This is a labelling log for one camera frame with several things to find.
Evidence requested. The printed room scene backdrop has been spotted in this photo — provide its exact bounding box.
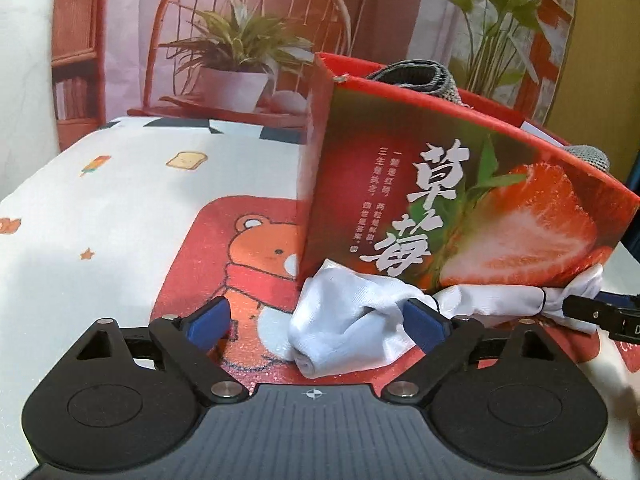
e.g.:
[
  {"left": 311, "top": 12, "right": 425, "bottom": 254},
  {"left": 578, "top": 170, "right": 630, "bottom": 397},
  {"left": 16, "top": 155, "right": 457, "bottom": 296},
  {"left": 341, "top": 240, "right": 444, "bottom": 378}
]
[{"left": 50, "top": 0, "right": 581, "bottom": 156}]

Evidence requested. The white marble panel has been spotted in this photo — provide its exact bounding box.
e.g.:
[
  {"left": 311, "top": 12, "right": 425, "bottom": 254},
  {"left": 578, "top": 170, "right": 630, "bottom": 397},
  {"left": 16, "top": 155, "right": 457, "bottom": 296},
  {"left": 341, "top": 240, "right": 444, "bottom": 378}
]
[{"left": 0, "top": 0, "right": 63, "bottom": 201}]

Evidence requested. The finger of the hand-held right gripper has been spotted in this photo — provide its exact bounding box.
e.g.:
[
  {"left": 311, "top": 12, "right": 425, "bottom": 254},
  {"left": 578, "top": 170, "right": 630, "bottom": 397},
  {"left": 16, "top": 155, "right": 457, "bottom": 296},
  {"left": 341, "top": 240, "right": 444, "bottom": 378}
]
[{"left": 564, "top": 294, "right": 640, "bottom": 333}]

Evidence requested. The black grey knit glove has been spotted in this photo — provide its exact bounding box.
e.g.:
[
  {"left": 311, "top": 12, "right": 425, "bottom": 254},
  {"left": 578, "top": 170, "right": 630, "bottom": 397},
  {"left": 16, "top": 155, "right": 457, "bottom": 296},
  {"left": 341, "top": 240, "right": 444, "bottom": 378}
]
[{"left": 366, "top": 60, "right": 459, "bottom": 106}]

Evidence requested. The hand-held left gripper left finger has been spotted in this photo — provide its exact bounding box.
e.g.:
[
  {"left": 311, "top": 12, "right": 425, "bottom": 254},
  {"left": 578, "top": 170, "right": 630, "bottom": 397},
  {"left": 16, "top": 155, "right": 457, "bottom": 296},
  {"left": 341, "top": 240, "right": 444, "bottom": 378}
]
[{"left": 75, "top": 296, "right": 250, "bottom": 405}]

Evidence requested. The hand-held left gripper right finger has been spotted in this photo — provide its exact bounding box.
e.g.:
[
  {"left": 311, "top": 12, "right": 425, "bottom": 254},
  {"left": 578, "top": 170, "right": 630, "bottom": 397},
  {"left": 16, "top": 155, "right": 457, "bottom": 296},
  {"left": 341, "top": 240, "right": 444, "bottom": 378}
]
[{"left": 382, "top": 298, "right": 573, "bottom": 403}]

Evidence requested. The cartoon print tablecloth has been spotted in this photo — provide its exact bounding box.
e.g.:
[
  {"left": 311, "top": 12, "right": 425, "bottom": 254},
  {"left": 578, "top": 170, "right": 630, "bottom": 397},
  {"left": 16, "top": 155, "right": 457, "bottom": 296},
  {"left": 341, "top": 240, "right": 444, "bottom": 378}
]
[{"left": 0, "top": 116, "right": 640, "bottom": 480}]

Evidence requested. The white satin cloth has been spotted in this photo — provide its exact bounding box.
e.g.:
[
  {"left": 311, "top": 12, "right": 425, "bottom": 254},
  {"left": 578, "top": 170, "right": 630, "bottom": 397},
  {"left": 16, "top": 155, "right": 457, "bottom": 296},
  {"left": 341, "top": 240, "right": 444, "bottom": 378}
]
[{"left": 289, "top": 258, "right": 608, "bottom": 380}]

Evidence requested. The grey knit cloth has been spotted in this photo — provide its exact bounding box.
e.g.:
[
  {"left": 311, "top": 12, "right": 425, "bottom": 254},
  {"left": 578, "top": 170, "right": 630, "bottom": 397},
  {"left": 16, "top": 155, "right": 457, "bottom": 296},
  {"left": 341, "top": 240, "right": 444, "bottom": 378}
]
[{"left": 562, "top": 143, "right": 612, "bottom": 172}]

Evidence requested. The red strawberry print cardboard box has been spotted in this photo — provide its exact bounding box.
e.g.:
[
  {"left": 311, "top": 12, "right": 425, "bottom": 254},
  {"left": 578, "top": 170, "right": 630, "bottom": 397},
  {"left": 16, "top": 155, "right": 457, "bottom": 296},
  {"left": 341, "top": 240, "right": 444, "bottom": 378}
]
[{"left": 298, "top": 51, "right": 632, "bottom": 293}]

